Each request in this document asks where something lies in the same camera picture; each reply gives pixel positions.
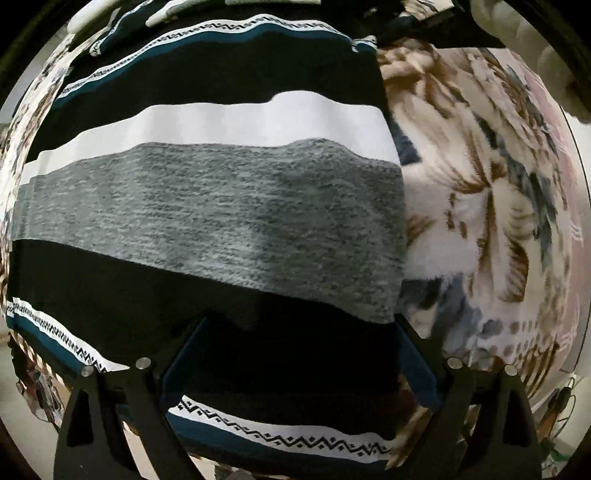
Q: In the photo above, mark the striped knit sweater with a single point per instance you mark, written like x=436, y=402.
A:
x=221, y=221

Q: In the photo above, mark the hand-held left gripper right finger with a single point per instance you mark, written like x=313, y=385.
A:
x=418, y=364

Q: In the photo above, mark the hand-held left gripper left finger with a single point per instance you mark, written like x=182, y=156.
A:
x=178, y=357

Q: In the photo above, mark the floral bed sheet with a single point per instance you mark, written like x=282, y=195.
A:
x=480, y=221

